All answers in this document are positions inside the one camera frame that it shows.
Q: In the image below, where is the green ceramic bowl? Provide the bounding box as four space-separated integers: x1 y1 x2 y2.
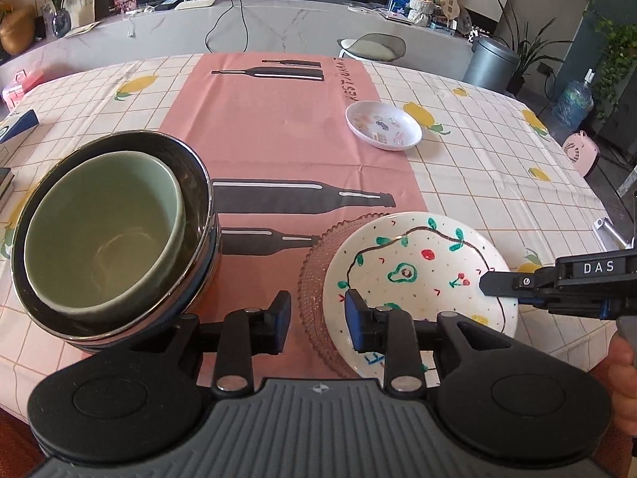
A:
23 151 188 321

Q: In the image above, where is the pink box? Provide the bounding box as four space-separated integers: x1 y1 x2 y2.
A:
1 69 45 109

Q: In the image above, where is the green vine plant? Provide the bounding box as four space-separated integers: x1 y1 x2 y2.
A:
589 7 637 111

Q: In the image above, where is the blue water bottle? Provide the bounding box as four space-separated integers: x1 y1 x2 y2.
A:
551 69 597 131

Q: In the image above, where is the pink table runner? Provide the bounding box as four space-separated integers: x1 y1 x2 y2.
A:
0 52 621 425

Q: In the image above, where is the large steel bowl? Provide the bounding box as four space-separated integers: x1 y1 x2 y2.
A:
10 129 220 347

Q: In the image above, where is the grey book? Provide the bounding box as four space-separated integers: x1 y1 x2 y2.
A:
0 166 16 210

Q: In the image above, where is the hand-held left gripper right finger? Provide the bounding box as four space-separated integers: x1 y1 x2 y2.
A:
344 289 544 393

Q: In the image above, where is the white fruit-painted plate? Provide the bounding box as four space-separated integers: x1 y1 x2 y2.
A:
322 212 519 378

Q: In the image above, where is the pink desk fan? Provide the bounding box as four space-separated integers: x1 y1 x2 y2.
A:
562 130 602 178

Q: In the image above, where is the person's right hand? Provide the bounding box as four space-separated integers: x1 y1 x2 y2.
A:
587 333 637 459

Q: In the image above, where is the blue and white box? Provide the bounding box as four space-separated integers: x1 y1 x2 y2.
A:
0 109 41 145

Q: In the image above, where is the grey bin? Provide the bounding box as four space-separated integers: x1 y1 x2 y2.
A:
462 35 522 92

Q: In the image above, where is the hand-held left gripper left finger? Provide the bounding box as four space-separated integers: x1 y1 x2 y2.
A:
159 289 294 393

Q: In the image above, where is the marble television cabinet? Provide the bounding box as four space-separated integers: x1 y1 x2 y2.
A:
0 0 475 81

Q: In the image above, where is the cream picture card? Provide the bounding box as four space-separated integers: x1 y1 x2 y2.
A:
64 0 101 37

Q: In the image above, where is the small white patterned dish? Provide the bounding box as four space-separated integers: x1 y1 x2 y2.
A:
345 100 423 152

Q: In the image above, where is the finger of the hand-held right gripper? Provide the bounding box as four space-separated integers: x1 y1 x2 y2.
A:
480 265 561 300
516 295 615 320

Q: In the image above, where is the tall potted green plant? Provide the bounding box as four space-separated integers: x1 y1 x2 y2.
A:
495 0 576 97

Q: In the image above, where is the clear glass plate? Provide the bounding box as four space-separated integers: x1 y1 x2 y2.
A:
297 212 395 380

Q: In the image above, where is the golden vase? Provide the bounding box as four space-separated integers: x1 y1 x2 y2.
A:
0 6 37 56

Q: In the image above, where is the black cable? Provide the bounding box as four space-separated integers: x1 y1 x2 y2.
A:
205 0 250 56

